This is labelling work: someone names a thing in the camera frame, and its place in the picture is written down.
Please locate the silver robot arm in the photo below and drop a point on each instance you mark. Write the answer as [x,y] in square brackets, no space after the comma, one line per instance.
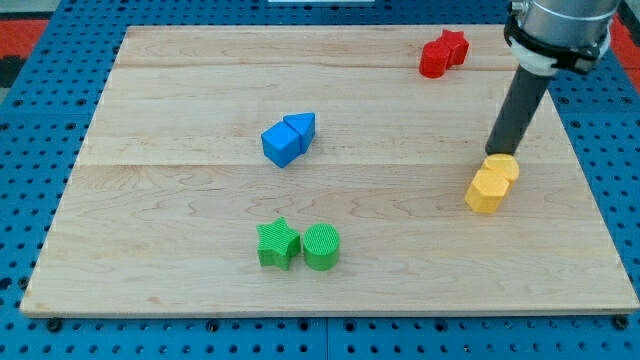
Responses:
[546,36]

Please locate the wooden board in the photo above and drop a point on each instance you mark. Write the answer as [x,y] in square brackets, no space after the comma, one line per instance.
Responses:
[158,218]

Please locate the blue cube block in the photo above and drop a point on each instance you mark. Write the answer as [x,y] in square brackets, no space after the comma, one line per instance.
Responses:
[281,144]

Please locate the blue triangle block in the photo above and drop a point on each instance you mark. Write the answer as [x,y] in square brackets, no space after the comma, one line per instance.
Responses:
[304,125]

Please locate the green cylinder block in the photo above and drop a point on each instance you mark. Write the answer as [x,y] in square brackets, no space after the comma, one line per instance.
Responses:
[321,244]

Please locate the green star block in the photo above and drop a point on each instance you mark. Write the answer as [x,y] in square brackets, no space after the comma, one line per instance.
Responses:
[278,243]

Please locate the yellow hexagon block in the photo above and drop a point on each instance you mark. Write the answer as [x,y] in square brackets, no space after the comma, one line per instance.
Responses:
[486,191]

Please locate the red cylinder block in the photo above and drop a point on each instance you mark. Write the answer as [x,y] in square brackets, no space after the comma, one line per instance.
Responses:
[434,59]

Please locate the yellow cylinder block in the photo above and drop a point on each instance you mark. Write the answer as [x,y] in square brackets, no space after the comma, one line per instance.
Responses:
[505,165]

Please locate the red star block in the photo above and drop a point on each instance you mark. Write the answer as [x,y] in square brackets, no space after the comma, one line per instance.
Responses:
[457,45]

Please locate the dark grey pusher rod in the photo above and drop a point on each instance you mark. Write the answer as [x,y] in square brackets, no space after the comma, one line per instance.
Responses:
[520,105]

